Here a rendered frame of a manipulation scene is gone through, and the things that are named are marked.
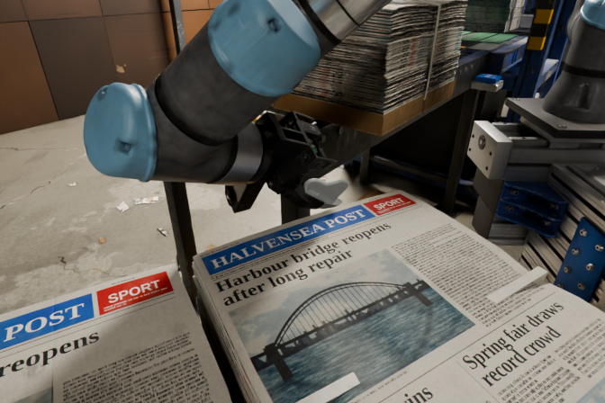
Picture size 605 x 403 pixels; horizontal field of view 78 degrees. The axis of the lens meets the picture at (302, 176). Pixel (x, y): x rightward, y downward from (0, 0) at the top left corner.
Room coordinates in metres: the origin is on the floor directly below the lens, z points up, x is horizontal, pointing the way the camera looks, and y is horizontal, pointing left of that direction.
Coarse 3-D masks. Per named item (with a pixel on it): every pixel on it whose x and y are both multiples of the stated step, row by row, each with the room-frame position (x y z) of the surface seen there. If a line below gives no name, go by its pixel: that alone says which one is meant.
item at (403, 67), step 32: (352, 32) 0.72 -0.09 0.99; (384, 32) 0.68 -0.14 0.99; (416, 32) 0.75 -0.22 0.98; (320, 64) 0.76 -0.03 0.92; (352, 64) 0.71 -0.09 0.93; (384, 64) 0.67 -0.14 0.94; (416, 64) 0.76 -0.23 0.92; (320, 96) 0.76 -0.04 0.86; (352, 96) 0.70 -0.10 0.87; (384, 96) 0.67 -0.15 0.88; (416, 96) 0.78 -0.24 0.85
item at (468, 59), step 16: (464, 64) 1.42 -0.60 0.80; (480, 64) 1.59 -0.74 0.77; (464, 80) 1.45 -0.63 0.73; (320, 128) 0.73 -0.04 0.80; (336, 128) 0.77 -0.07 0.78; (400, 128) 1.03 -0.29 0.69; (336, 144) 0.78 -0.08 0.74; (352, 144) 0.83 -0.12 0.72; (368, 144) 0.89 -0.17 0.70; (320, 176) 0.73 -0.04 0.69
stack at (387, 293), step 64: (256, 256) 0.29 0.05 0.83; (320, 256) 0.29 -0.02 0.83; (384, 256) 0.29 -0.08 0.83; (448, 256) 0.29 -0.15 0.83; (0, 320) 0.21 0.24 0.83; (64, 320) 0.21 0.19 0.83; (128, 320) 0.21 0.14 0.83; (192, 320) 0.21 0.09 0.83; (256, 320) 0.21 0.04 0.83; (320, 320) 0.21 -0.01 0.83; (384, 320) 0.21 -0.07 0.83; (448, 320) 0.21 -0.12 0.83; (512, 320) 0.21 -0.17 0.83; (576, 320) 0.21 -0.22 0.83; (0, 384) 0.16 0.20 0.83; (64, 384) 0.16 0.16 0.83; (128, 384) 0.16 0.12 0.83; (192, 384) 0.16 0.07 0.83; (256, 384) 0.16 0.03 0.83; (320, 384) 0.16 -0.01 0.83; (384, 384) 0.16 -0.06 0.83; (448, 384) 0.16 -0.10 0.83; (512, 384) 0.16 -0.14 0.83; (576, 384) 0.16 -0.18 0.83
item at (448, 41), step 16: (400, 0) 0.94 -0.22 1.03; (432, 0) 0.90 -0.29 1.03; (448, 0) 0.88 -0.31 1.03; (464, 0) 0.93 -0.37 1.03; (448, 16) 0.87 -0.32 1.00; (464, 16) 0.95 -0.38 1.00; (448, 32) 0.88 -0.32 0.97; (448, 48) 0.89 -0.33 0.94; (448, 64) 0.90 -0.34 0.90; (432, 80) 0.83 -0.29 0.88; (448, 80) 0.92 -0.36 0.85
